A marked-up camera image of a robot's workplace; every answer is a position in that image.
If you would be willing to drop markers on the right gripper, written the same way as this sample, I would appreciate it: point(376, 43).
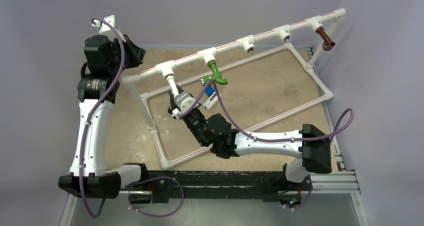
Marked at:
point(173, 105)

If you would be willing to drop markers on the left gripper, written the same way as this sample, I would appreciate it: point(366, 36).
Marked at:
point(136, 53)

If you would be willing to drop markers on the white water faucet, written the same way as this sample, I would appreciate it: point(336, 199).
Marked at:
point(173, 86)

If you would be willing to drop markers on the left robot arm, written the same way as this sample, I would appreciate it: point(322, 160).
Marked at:
point(97, 96)

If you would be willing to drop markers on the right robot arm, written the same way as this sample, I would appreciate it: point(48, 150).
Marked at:
point(308, 146)

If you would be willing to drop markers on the green water faucet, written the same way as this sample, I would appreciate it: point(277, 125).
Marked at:
point(215, 76)

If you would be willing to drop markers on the brown water faucet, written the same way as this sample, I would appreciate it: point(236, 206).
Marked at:
point(327, 42)

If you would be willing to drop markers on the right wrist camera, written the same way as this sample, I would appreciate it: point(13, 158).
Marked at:
point(183, 101)

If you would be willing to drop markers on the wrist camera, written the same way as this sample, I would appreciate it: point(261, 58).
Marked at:
point(183, 101)
point(108, 27)

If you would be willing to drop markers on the white pipe frame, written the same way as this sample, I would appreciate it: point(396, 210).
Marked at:
point(329, 21)

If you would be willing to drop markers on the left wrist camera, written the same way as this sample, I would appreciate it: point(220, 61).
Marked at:
point(108, 27)

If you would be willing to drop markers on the white faucet blue handle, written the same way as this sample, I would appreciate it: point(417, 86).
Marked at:
point(212, 99)

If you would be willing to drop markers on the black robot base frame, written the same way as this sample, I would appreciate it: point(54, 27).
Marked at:
point(267, 186)

